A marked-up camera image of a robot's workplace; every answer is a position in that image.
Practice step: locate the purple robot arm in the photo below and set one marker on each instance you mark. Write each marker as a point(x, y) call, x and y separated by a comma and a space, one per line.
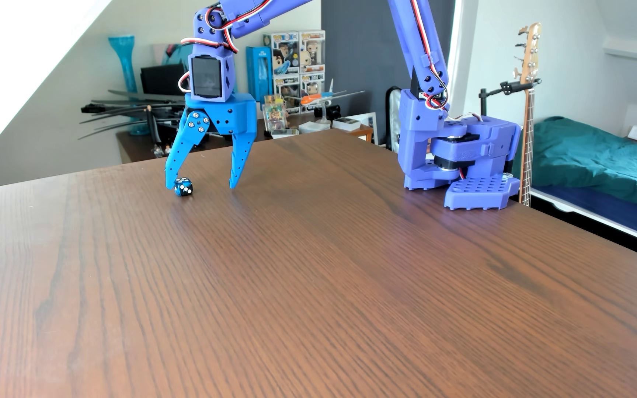
point(423, 44)

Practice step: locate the anime girl poster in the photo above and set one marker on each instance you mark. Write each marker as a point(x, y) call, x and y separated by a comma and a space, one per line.
point(170, 54)

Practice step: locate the orange white model plane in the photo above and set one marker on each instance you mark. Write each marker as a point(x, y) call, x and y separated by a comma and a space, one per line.
point(313, 99)

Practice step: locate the purple robot base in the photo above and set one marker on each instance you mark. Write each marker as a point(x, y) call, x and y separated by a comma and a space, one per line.
point(479, 193)

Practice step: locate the black monitor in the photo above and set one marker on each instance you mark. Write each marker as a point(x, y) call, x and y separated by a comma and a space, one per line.
point(161, 80)

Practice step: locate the small vinyl figure box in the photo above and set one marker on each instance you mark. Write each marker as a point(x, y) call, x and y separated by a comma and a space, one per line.
point(312, 85)

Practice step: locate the white flat box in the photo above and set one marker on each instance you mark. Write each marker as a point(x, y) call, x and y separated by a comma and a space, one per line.
point(313, 127)

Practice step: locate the black model helicopter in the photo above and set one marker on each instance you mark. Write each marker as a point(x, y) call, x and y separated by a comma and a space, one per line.
point(155, 127)

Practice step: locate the tall blue box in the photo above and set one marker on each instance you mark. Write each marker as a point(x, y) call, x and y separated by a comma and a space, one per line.
point(257, 72)

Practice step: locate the blue dice with white dots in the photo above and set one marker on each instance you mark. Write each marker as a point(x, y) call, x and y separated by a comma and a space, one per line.
point(183, 188)

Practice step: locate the vinyl figure box grey figure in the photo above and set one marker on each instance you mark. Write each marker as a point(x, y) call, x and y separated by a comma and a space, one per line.
point(288, 91)

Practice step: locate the vinyl figure box brown figure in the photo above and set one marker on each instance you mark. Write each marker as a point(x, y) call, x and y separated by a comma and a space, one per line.
point(312, 51)

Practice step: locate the clear acrylic figure stand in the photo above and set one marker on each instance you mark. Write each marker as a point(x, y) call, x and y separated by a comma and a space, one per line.
point(275, 116)

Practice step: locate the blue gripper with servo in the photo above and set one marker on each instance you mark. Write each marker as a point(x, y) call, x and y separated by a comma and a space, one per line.
point(230, 115)

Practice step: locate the blue glass vase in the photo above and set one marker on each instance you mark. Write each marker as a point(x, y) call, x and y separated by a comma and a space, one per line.
point(124, 61)

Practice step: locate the blue bed mattress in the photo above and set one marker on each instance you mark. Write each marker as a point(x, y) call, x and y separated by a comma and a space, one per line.
point(628, 221)

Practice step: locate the white picture frame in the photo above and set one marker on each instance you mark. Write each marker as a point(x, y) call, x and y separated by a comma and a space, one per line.
point(371, 124)

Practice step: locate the bed with teal blanket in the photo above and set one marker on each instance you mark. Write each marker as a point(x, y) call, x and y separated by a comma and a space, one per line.
point(600, 160)

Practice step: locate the wooden bass guitar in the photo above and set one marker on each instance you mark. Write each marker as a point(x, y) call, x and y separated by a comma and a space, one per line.
point(533, 41)

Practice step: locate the small black gadget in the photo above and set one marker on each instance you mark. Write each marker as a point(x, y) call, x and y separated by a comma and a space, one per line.
point(327, 112)

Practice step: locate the vinyl figure box dark hair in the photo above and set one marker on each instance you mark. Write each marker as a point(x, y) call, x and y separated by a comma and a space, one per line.
point(282, 52)

